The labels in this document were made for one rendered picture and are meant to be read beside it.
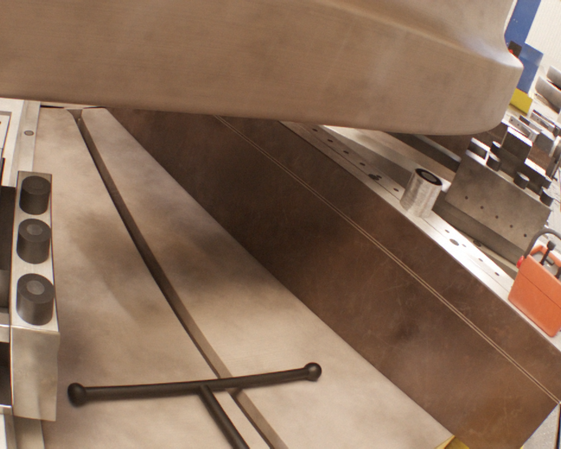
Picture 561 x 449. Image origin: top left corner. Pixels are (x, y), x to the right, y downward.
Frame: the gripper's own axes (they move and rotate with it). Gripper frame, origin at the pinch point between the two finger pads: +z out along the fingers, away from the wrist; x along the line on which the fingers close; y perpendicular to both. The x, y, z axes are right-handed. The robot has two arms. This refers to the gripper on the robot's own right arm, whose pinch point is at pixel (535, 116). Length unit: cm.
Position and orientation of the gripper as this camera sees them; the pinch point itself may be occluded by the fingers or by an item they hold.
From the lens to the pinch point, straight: 222.2
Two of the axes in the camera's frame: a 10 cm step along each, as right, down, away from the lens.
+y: -3.5, 8.2, 4.6
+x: 4.4, -2.9, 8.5
